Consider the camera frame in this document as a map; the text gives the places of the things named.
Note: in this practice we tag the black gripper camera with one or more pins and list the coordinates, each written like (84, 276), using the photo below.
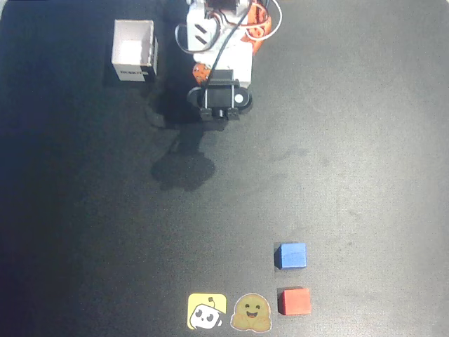
(219, 94)

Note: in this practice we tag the white cardboard box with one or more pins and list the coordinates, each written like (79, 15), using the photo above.
(122, 35)

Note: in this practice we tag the black table mat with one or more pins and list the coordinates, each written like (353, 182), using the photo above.
(350, 140)

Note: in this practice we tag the yellow robot sticker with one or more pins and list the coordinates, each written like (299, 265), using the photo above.
(201, 305)

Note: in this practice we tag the red cube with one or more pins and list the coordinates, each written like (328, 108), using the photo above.
(296, 302)

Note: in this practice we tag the hugging face emoji sticker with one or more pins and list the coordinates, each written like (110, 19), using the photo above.
(250, 312)

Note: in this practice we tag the blue cube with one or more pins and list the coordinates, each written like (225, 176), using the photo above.
(293, 256)

